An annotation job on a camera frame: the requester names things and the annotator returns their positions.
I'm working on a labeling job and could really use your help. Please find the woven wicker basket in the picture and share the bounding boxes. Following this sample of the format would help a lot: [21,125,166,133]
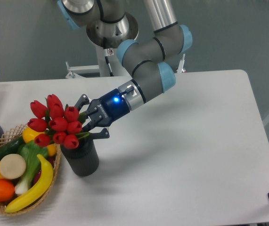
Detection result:
[0,124,61,216]

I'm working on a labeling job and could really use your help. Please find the beige round slice toy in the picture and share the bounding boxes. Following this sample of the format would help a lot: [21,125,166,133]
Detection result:
[0,154,26,179]

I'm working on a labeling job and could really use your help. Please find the red tulip bouquet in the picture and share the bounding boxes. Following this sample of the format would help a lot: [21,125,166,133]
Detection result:
[27,94,90,149]

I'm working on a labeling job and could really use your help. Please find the orange plastic orange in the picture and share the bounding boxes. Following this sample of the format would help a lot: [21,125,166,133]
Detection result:
[0,179,15,202]

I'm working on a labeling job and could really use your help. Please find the green bok choy toy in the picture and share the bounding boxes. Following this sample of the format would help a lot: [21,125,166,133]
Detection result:
[15,140,48,196]

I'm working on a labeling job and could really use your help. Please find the yellow plastic banana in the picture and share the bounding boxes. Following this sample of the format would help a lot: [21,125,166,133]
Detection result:
[5,154,54,213]

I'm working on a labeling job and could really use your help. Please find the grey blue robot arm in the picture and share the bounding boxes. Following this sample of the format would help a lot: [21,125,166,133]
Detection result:
[57,0,192,138]

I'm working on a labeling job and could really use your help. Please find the dark grey ribbed vase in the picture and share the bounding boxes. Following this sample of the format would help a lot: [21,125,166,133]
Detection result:
[61,137,99,177]

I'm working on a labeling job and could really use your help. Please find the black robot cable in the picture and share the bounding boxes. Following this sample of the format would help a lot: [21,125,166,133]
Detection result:
[102,37,114,77]

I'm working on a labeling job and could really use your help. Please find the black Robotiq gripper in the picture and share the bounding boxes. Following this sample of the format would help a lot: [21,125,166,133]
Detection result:
[74,89,130,139]

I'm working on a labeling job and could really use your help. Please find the green cucumber toy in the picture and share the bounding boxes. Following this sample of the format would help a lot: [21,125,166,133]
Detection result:
[0,137,25,160]

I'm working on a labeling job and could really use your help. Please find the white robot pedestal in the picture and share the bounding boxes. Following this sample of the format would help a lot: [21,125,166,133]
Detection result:
[65,11,187,80]

